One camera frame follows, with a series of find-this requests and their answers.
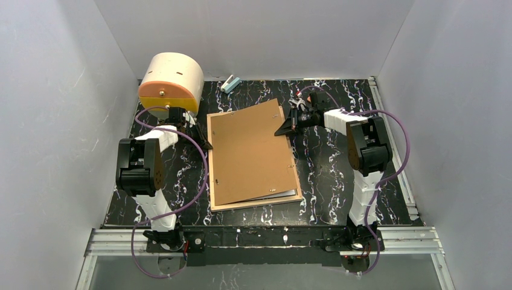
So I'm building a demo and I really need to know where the brown cardboard backing board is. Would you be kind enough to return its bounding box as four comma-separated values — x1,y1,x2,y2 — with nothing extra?
210,98,301,206

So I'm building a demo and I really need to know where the white wooden picture frame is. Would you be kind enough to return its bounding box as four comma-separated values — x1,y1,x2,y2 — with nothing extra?
206,105,304,213

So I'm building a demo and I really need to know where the printed photo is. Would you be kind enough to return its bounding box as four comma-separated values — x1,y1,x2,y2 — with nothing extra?
246,189,296,201

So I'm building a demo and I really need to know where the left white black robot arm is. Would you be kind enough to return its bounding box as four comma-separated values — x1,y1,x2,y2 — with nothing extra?
116,106,213,251

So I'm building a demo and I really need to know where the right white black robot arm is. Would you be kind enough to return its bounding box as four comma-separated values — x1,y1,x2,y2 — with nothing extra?
275,92,392,256

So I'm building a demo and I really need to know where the round cream drawer box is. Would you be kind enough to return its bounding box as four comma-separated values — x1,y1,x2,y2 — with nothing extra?
138,52,204,120

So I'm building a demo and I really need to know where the small light blue clip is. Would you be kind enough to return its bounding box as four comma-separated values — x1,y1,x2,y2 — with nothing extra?
220,74,242,94

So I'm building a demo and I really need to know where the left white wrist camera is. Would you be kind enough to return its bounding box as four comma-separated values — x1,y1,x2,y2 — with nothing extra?
183,111,196,127

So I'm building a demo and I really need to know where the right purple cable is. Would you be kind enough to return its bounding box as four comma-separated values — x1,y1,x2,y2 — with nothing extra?
298,86,411,277

